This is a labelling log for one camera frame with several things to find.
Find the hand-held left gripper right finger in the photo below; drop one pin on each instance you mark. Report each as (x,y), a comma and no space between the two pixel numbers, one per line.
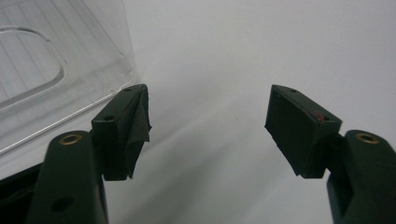
(299,133)

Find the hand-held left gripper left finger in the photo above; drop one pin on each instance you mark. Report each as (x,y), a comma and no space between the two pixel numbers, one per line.
(120,133)

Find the clear plastic tray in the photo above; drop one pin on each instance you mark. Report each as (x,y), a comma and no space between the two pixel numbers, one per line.
(46,62)

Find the white table cover board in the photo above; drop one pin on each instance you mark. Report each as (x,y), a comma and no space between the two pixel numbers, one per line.
(218,62)

